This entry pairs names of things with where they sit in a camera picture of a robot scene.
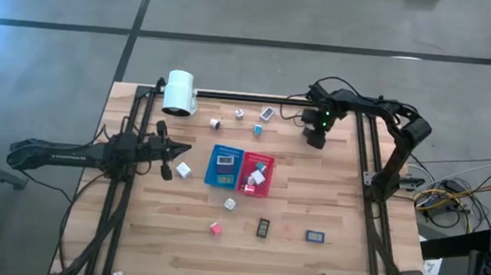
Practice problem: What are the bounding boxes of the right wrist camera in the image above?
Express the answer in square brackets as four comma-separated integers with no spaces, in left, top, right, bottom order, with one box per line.
[300,107,320,127]

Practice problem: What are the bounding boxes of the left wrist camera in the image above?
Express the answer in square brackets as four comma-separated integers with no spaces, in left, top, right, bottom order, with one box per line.
[143,137,162,156]

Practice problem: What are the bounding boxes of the black digital clock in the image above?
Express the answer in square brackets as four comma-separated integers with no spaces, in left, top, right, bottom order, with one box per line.
[256,217,272,240]

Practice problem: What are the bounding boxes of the blue plastic basket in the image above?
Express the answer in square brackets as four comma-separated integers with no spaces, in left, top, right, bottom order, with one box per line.
[203,142,246,191]

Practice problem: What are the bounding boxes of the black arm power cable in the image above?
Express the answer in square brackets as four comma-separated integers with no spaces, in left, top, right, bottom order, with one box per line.
[53,168,109,275]

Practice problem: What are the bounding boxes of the red plastic basket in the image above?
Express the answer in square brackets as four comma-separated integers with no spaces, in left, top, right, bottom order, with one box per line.
[234,150,277,200]

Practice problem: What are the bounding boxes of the black aluminium table frame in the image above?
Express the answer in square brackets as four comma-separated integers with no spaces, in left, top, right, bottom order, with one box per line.
[61,68,444,275]

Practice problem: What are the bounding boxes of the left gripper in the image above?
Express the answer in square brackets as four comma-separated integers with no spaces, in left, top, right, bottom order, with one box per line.
[139,118,194,183]

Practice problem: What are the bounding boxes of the blue digital clock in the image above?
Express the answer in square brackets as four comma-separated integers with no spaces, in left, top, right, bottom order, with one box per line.
[304,229,326,245]

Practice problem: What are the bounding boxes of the white digital clock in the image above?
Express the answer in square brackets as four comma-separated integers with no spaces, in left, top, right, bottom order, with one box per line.
[216,153,235,168]
[258,106,277,123]

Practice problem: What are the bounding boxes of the yellow cable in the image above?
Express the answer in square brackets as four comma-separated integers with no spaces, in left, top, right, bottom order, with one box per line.
[411,178,491,224]

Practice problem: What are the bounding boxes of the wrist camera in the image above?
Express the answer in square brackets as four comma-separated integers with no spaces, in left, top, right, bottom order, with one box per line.
[300,107,320,127]
[143,137,162,156]

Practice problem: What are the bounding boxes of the tangled black floor cables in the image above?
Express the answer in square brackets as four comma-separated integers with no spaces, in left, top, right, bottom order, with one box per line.
[414,168,491,233]

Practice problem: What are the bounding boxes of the black right camera cable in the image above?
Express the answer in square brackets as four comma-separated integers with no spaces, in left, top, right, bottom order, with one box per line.
[277,71,363,130]

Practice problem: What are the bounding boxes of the white paper sheet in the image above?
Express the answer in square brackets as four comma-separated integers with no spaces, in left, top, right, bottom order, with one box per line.
[421,255,444,275]

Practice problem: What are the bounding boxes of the white charger block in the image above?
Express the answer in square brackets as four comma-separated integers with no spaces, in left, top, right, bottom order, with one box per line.
[249,169,267,186]
[174,161,194,180]

